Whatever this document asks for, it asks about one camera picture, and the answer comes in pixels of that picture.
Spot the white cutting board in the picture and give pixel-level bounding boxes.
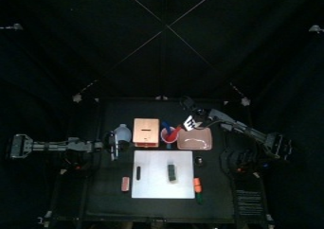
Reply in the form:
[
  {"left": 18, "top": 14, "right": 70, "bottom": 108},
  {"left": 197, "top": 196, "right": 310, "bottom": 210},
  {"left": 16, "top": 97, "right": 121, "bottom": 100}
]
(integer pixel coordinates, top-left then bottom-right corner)
[{"left": 130, "top": 150, "right": 197, "bottom": 200}]

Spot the black sheet with white print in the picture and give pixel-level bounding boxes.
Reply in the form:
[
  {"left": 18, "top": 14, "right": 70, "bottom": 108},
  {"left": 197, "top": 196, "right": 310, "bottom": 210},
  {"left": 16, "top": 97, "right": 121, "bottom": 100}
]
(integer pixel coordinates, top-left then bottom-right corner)
[{"left": 233, "top": 188, "right": 267, "bottom": 216}]

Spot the salmon pink block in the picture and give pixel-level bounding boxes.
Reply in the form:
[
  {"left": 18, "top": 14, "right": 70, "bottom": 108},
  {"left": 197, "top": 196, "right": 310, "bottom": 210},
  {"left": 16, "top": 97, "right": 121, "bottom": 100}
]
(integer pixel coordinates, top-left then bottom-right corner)
[{"left": 121, "top": 175, "right": 132, "bottom": 193}]

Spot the red plastic cup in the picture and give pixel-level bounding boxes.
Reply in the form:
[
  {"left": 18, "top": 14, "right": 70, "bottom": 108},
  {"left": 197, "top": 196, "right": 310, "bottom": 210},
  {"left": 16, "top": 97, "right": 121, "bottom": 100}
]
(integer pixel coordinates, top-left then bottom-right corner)
[{"left": 160, "top": 127, "right": 181, "bottom": 144}]

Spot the grey-blue bowl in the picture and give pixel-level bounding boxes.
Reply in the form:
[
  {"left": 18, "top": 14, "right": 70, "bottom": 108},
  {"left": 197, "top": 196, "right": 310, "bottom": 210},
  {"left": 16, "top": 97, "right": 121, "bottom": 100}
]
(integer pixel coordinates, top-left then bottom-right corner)
[{"left": 112, "top": 123, "right": 134, "bottom": 143}]

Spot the wooden box with red front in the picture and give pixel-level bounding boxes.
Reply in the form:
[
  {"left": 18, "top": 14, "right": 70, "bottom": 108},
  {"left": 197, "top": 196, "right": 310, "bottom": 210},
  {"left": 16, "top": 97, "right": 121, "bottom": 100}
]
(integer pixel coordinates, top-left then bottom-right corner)
[{"left": 132, "top": 117, "right": 161, "bottom": 149}]

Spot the orange toy carrot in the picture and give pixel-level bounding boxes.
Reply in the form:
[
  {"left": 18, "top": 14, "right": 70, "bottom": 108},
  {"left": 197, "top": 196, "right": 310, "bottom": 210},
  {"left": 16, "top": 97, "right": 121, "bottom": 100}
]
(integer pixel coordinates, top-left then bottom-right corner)
[{"left": 193, "top": 177, "right": 204, "bottom": 205}]

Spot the dark green toy sushi roll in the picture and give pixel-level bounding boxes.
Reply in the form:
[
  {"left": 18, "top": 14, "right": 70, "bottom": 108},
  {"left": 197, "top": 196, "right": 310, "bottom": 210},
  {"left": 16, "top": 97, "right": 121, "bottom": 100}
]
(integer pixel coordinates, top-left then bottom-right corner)
[{"left": 166, "top": 163, "right": 178, "bottom": 184}]

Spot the blue plastic utensil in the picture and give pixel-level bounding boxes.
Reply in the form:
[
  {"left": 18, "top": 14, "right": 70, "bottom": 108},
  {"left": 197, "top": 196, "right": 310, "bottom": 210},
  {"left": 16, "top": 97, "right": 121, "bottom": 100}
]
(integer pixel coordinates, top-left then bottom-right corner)
[{"left": 161, "top": 120, "right": 174, "bottom": 136}]

